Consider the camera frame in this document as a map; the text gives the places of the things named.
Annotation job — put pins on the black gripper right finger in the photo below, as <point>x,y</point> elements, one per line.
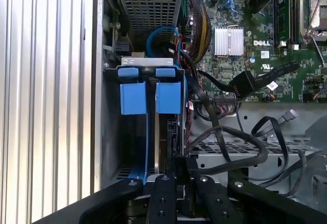
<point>219,206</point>

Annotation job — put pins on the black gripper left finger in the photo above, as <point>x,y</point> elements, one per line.
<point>163,203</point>

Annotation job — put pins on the hard disk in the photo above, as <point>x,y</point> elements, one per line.
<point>132,98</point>

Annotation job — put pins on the disk bay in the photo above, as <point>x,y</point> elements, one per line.
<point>110,71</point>

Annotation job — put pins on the grey metal drive cage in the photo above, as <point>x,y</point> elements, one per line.
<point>255,111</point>

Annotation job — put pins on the black and silver PC case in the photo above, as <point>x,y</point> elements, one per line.
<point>98,80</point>

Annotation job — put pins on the silver finned chipset heatsink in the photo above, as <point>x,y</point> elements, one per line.
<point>222,40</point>

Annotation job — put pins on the metal locking lever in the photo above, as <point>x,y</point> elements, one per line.
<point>319,54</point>

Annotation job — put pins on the green Dell motherboard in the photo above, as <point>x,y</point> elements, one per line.
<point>222,11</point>

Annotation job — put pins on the silver power supply unit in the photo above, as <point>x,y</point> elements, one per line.
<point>153,9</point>

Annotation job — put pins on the metal socket cover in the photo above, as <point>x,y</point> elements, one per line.
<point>316,35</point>

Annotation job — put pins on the CPU socket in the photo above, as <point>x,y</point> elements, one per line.
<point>322,11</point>

